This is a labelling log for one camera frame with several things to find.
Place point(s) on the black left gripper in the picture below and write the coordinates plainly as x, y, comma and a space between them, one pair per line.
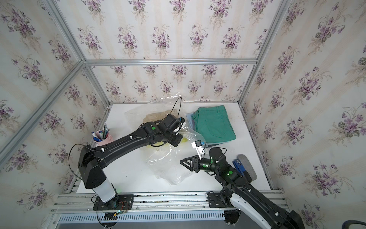
176, 142

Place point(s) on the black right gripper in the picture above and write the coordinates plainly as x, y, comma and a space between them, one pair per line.
196, 163

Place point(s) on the clear plastic vacuum bag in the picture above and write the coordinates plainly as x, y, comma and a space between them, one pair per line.
162, 158

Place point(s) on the light blue garment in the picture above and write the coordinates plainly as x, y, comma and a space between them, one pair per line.
194, 115

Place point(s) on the beige garment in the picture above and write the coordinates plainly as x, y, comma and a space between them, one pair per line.
155, 116

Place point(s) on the green garment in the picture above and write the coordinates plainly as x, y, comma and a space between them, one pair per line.
214, 125

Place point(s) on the purple garment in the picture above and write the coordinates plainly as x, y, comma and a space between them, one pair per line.
195, 128

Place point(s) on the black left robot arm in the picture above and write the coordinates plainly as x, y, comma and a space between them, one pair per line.
92, 161

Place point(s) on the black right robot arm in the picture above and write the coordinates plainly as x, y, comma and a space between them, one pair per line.
237, 191

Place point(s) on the yellow folded garment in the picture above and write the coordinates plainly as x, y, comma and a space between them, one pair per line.
162, 144

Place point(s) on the pink pen cup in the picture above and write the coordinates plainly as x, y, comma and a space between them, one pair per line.
102, 136

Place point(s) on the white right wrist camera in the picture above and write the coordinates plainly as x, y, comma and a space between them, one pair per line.
199, 146

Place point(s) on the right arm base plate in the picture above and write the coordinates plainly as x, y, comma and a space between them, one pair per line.
218, 200

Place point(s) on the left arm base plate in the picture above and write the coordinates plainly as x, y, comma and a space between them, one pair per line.
122, 202

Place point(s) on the white slotted cable duct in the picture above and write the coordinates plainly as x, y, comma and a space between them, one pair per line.
168, 216

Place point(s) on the aluminium mounting rail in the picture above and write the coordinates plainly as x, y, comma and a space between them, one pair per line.
142, 202

